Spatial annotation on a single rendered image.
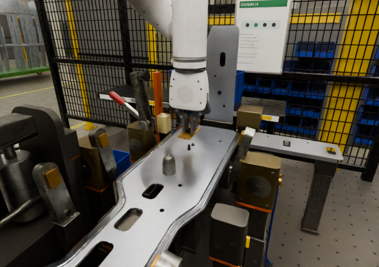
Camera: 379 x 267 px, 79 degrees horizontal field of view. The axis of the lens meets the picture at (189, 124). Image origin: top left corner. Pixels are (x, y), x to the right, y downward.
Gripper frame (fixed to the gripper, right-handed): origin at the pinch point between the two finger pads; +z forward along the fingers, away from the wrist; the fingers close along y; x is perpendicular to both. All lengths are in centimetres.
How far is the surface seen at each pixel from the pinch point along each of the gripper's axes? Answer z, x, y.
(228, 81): -7.7, 26.6, 4.0
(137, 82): -11.1, -1.8, -15.1
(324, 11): -39, 178, 44
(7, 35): -5, 631, -1133
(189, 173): 7.9, -11.4, 4.7
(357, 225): 38, 23, 54
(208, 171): 7.9, -8.8, 8.8
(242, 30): -25, 54, 2
